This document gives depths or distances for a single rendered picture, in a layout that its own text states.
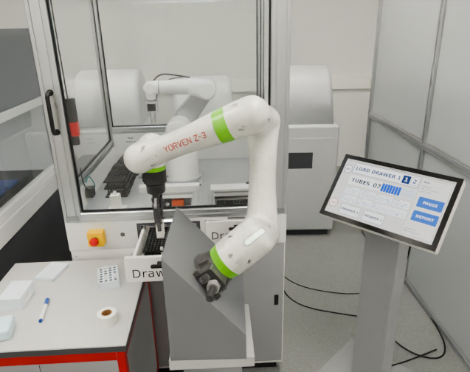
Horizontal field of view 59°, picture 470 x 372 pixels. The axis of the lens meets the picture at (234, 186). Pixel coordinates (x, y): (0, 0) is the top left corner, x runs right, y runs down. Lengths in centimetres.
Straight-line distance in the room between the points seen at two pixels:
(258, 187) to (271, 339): 110
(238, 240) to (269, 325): 104
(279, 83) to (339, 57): 335
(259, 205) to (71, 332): 81
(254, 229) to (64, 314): 84
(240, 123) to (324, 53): 380
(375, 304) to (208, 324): 100
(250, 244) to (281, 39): 86
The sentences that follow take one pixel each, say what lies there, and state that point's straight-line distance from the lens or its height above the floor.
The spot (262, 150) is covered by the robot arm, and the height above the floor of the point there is 136.
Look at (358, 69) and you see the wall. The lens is 519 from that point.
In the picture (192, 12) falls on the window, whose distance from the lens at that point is 178.
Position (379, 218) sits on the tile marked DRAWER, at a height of 101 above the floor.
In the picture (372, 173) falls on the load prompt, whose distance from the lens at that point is 194.
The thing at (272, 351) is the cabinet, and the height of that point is 14.
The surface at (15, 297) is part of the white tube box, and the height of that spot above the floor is 81.
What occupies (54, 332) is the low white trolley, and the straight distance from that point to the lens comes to 171.
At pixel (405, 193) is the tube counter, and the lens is 186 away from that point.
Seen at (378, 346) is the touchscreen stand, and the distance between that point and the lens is 227.
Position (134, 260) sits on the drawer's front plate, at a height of 92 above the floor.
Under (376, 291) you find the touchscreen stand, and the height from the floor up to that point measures 61.
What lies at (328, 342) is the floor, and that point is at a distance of 271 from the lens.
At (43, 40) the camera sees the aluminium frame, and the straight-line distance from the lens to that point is 187.
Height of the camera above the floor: 177
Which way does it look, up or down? 21 degrees down
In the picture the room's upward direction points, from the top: 1 degrees counter-clockwise
